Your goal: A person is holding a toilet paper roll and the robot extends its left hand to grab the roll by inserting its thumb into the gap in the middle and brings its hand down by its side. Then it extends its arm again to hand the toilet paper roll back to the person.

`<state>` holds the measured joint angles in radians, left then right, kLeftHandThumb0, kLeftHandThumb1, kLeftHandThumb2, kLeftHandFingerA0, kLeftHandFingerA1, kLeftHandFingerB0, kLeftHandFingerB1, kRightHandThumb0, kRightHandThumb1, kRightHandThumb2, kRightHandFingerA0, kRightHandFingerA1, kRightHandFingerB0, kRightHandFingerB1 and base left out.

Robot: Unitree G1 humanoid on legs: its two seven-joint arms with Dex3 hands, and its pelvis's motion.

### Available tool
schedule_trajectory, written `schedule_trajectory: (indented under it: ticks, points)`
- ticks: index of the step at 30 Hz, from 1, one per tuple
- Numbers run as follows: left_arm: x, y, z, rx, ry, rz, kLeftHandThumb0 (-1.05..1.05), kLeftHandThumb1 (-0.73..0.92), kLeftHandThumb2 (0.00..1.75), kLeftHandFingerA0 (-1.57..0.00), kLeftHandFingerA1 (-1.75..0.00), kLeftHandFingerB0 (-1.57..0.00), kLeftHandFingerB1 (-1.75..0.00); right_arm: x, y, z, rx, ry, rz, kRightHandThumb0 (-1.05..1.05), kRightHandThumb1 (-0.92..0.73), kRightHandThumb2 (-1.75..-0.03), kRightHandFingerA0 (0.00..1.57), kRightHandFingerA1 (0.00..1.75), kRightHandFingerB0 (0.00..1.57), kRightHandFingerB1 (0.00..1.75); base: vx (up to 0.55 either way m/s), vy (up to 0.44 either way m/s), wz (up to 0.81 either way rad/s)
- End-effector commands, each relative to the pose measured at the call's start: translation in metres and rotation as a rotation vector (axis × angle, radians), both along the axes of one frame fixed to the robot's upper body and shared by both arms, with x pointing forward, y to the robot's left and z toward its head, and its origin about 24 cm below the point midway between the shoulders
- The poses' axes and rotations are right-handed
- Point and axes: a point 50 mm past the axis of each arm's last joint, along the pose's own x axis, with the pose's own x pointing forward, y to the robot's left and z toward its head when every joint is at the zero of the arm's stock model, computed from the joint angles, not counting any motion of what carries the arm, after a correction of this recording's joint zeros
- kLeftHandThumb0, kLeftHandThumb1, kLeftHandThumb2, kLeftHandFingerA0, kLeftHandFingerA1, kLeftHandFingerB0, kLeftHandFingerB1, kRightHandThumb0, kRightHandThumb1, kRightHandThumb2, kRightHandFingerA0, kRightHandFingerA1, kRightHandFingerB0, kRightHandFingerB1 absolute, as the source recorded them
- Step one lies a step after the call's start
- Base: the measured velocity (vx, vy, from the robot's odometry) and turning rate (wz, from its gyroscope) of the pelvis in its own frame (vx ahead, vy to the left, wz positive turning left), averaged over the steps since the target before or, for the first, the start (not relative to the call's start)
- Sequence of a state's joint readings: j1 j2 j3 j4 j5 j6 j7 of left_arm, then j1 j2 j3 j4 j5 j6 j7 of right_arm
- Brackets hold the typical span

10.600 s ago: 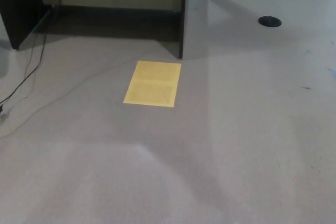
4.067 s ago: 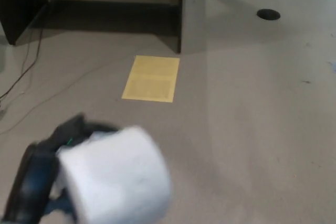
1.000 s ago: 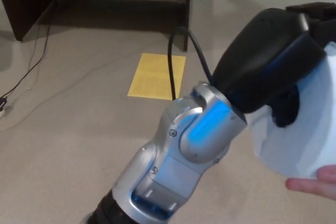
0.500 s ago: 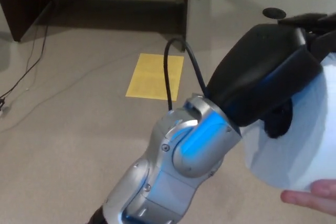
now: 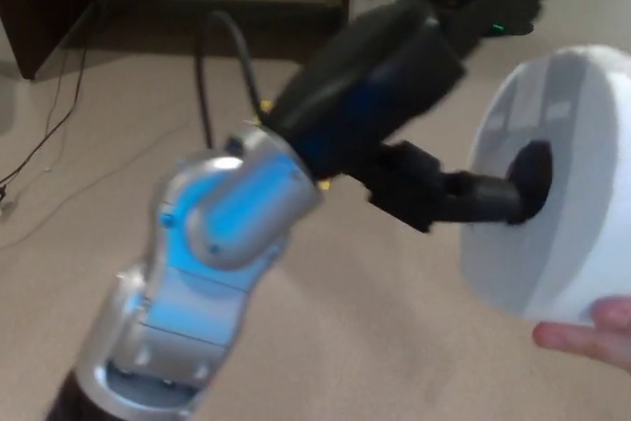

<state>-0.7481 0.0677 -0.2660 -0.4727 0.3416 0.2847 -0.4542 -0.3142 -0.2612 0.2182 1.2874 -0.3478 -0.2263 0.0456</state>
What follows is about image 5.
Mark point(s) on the person's bare hand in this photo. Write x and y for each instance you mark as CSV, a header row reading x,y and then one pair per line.
x,y
591,337

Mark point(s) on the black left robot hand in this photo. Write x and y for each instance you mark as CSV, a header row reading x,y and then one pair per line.
x,y
365,91

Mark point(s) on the dark wooden desk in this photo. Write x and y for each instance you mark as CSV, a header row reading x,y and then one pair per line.
x,y
34,7

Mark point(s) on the white toilet paper roll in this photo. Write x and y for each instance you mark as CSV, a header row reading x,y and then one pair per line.
x,y
572,184

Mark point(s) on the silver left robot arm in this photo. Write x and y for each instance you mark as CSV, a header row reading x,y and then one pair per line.
x,y
197,268

